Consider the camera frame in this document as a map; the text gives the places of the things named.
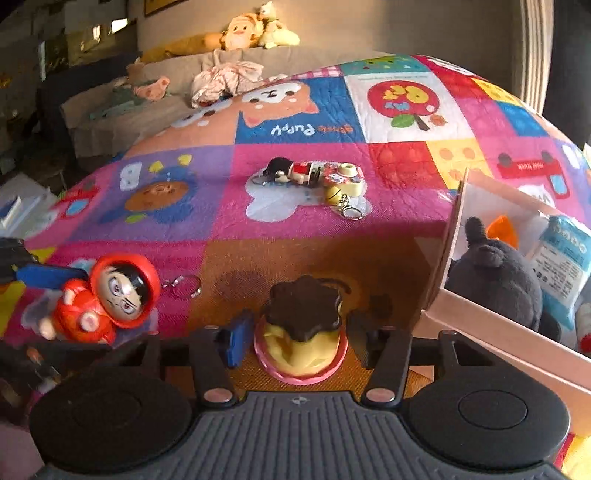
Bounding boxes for pink plush toy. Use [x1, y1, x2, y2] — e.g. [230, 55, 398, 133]
[124, 62, 171, 102]

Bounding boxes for red hooded figurine keychain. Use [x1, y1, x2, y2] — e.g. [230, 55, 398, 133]
[39, 254, 202, 344]

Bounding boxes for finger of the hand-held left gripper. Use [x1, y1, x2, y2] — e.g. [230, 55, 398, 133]
[0, 237, 88, 292]
[0, 342, 68, 407]

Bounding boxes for pudding toy with chocolate top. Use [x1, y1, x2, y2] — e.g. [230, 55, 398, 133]
[254, 275, 349, 385]

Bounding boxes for crumpled pale cloth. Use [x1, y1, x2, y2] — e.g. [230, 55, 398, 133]
[190, 51, 266, 109]

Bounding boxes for orange plastic toy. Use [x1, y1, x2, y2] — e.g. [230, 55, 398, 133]
[487, 215, 520, 247]

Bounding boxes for cream toy camera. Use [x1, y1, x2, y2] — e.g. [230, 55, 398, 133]
[323, 162, 366, 198]

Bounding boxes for white flat boards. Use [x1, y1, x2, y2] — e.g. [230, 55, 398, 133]
[0, 173, 58, 232]

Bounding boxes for grey sofa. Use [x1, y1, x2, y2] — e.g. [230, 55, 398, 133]
[60, 44, 370, 160]

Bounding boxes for blue and white packet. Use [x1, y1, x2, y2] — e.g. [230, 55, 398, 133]
[526, 215, 591, 324]

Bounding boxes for black plush toy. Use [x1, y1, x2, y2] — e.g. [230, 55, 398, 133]
[445, 217, 561, 342]

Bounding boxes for small black-haired figurine keychain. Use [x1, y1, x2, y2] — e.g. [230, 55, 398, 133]
[259, 157, 326, 189]

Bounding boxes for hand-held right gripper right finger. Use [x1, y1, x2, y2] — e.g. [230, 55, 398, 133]
[346, 311, 467, 402]

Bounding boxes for beige curtain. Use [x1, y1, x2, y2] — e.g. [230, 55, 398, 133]
[510, 0, 555, 116]

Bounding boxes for orange plush toy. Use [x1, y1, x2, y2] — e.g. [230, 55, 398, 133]
[219, 14, 273, 51]

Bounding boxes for cream plush toy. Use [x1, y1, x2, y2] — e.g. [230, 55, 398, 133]
[256, 2, 301, 49]

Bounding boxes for yellow bell keychain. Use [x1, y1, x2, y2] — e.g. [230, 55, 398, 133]
[325, 187, 364, 221]

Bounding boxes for yellow tiger plush toy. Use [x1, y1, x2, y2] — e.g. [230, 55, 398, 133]
[141, 32, 227, 63]

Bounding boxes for teal cloth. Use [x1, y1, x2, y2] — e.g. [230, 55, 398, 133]
[90, 85, 153, 121]

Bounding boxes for white bottle with red cap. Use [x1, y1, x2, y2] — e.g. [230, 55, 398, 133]
[575, 302, 591, 352]

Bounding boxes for colourful printed play mat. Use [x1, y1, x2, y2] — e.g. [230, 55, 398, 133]
[0, 54, 591, 467]

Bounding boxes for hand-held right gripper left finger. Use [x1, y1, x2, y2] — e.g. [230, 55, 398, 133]
[139, 309, 257, 407]

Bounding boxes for white cardboard box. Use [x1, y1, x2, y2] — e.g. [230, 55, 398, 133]
[413, 168, 591, 437]

